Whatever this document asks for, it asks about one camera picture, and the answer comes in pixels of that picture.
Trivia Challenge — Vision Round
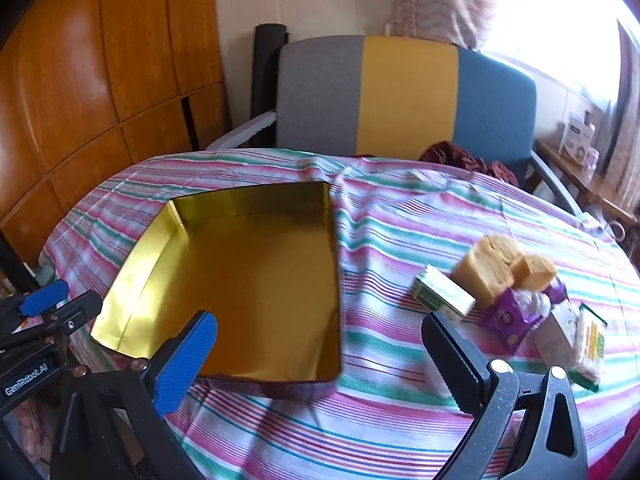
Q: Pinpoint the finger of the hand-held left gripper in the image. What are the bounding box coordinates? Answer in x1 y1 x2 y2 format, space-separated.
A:
0 291 103 356
0 280 71 321

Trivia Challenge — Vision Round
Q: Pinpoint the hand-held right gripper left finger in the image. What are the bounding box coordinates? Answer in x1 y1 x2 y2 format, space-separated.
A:
50 310 218 480

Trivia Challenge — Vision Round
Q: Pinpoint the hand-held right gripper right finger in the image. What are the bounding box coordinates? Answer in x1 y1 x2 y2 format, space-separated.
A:
421 311 588 480

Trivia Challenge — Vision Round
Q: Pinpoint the green white carton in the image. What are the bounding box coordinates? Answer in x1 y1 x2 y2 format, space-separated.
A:
411 264 477 321

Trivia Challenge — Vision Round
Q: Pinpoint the purple tissue packet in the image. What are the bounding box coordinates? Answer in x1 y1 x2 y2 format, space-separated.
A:
542 277 571 306
479 287 536 353

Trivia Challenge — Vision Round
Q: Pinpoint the large yellow sponge block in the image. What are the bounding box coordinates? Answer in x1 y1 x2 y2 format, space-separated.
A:
451 234 523 310

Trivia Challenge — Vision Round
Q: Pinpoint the clear white packet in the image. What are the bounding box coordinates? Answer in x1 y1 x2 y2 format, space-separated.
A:
512 287 553 331

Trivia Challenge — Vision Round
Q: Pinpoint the gold tin box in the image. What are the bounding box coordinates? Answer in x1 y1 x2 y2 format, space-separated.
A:
90 181 343 385

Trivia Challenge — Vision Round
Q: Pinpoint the white soap box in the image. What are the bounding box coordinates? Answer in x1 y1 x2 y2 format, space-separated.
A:
530 300 581 368

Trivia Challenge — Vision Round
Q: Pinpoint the small yellow sponge block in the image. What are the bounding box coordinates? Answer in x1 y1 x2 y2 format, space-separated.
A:
510 254 558 293

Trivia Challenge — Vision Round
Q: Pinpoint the green yellow noodle packet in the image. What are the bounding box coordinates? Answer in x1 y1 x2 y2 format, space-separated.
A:
570 302 608 392

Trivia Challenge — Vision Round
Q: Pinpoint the striped tablecloth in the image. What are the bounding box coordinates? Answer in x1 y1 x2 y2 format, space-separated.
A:
37 149 640 480

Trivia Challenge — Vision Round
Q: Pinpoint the dark red cloth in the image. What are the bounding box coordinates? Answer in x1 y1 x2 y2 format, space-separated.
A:
419 142 523 186

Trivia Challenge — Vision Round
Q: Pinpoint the wooden wardrobe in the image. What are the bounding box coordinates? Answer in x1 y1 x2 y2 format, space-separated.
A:
0 0 231 261

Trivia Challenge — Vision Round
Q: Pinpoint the wooden side table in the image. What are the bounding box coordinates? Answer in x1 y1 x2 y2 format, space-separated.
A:
535 140 638 226

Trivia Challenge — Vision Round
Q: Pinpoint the white printed box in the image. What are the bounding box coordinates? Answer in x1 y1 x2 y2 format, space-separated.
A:
557 110 598 166

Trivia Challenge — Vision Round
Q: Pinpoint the pink patterned curtain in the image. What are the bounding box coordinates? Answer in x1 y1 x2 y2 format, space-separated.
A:
607 25 640 211
395 0 496 51

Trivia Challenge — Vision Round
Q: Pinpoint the grey yellow blue chair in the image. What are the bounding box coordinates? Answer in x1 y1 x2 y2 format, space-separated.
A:
205 35 583 216

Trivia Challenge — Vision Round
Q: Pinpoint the black rolled mat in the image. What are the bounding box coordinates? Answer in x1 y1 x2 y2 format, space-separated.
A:
250 23 290 148

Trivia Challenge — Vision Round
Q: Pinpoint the window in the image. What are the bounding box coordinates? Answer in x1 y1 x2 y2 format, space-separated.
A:
480 0 640 111

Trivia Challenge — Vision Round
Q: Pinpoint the white cord loop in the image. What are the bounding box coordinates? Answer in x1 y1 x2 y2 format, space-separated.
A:
602 217 626 248

